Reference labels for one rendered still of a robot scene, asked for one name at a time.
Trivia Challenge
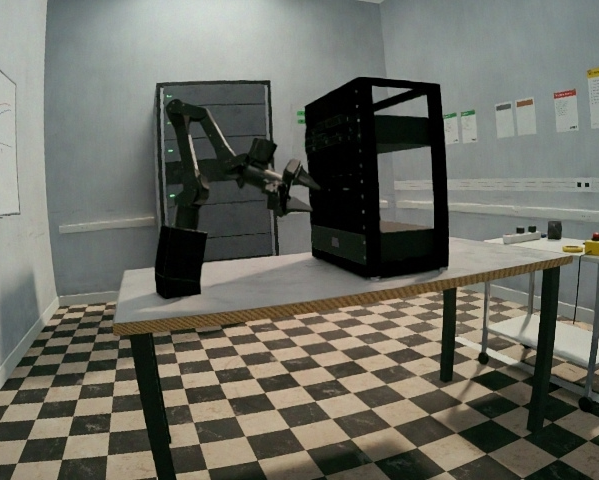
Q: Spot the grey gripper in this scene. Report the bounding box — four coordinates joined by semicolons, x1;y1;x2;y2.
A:
259;159;320;218

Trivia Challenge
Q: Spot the black server rack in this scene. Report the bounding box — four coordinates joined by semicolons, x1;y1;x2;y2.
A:
304;77;449;280

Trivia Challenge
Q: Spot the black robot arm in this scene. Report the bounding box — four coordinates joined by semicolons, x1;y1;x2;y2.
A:
166;99;284;231

